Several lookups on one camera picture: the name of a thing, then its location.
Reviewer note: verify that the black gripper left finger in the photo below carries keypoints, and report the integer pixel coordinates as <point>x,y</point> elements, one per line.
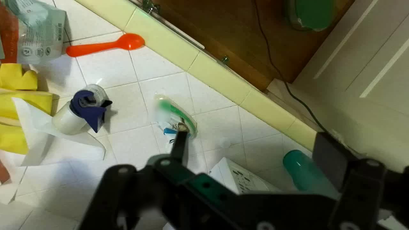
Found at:
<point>186,199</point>

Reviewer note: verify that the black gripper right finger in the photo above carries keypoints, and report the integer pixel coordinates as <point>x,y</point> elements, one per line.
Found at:
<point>366,185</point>

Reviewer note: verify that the white and green pack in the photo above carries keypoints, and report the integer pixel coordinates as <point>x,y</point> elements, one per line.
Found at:
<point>169,116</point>

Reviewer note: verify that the white cabinet door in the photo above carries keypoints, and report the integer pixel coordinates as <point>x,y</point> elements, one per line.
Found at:
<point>358,80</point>

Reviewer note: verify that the teal plastic cup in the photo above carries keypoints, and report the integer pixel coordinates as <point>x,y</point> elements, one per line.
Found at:
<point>307,176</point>

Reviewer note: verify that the white paper sheet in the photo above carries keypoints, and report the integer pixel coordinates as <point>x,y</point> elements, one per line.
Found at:
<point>238,179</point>

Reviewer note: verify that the orange plastic spoon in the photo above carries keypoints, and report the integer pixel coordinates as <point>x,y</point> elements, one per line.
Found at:
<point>127,41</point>

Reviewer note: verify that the green round lid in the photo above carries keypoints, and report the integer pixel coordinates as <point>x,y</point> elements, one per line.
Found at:
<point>311,14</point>

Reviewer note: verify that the white coffee bag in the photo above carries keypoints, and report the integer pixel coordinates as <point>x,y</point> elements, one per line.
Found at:
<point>40,33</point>

